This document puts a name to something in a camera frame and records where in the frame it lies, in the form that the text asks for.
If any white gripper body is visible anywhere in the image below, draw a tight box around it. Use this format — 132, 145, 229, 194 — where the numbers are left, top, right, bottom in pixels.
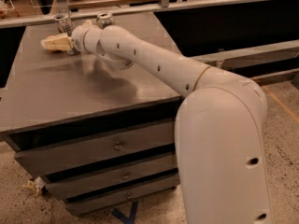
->
72, 24, 102, 54

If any bottom grey drawer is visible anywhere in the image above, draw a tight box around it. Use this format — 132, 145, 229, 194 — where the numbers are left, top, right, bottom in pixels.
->
65, 173, 179, 216

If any top grey drawer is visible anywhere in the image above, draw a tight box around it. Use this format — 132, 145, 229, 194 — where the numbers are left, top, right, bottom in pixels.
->
15, 119, 174, 176

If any metal railing frame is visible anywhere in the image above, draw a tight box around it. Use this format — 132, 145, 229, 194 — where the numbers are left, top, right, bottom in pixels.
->
1, 0, 299, 68

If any middle grey drawer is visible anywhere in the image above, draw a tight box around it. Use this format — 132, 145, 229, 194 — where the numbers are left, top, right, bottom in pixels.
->
47, 152, 177, 202

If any grey drawer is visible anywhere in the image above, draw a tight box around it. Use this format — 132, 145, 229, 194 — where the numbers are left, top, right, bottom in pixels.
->
47, 152, 177, 202
15, 119, 174, 176
65, 173, 179, 216

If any grey drawer cabinet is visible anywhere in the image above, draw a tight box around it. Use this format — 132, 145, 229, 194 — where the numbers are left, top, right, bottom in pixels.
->
0, 25, 181, 205

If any silver soda can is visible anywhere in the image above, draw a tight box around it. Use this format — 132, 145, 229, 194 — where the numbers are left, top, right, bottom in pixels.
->
96, 12, 114, 29

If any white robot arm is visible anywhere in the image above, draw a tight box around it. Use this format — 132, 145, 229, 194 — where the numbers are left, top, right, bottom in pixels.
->
41, 21, 273, 224

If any silver blue redbull can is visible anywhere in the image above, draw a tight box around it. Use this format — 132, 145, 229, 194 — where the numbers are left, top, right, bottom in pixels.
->
54, 13, 74, 37

